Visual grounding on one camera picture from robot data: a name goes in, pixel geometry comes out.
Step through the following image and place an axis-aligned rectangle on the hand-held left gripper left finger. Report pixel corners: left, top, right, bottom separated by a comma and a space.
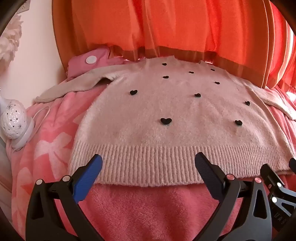
25, 154, 104, 241

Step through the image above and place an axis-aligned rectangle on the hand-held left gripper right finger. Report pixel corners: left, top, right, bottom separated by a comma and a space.
194, 152, 272, 241

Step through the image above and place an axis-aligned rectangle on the pink sweater with black hearts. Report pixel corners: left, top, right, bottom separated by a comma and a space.
34, 55, 296, 188

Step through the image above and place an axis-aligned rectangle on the pink floral fleece blanket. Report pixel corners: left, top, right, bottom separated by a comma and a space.
7, 87, 296, 241

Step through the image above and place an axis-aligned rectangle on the white ceramic lamp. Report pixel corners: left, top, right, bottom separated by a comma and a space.
0, 88, 36, 150

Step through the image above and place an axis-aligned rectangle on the pink pillow with white dot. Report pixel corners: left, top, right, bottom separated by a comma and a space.
66, 46, 130, 80

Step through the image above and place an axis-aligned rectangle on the orange curtain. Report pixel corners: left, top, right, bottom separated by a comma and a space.
52, 0, 296, 93

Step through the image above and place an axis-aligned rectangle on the white fluffy ornament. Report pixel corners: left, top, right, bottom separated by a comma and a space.
0, 20, 23, 66

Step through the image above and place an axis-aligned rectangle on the white cable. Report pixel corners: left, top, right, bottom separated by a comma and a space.
29, 106, 51, 130

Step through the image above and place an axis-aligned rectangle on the white wall socket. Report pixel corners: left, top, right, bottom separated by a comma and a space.
17, 0, 31, 12

